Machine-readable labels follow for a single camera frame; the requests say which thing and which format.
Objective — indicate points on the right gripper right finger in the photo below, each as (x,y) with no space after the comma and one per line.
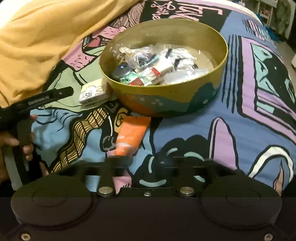
(187,175)

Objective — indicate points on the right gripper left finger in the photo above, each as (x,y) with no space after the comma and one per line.
(114,176)

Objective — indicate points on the orange cream tube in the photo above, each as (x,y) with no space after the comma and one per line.
(131,133)

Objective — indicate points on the clear plastic bag of items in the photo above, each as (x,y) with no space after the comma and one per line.
(140,58)

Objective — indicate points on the person's left hand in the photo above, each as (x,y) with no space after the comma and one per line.
(19,169)

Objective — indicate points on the cartoon rabbit tissue pack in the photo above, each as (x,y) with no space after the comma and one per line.
(95,91)

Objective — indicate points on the yellow orange blanket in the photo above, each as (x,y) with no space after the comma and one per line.
(39,34)

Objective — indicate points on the green red small box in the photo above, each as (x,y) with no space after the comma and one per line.
(149,76)

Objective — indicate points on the colourful cartoon bed sheet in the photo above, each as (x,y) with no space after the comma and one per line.
(249,126)

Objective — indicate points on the dark round compact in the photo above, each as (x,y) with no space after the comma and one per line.
(120,71)

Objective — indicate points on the round gold tin container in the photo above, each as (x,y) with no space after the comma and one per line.
(168,100)

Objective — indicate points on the white soap box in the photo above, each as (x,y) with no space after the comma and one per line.
(162,67)

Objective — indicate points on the bag of brown snacks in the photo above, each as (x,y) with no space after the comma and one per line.
(123,53)

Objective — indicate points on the crumpled clear bag in tin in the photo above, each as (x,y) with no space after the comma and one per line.
(187,59)

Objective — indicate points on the blue plastic bag on floor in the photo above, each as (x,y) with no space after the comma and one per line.
(265,19)

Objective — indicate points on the green jacket hanging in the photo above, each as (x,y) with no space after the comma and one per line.
(282,16)

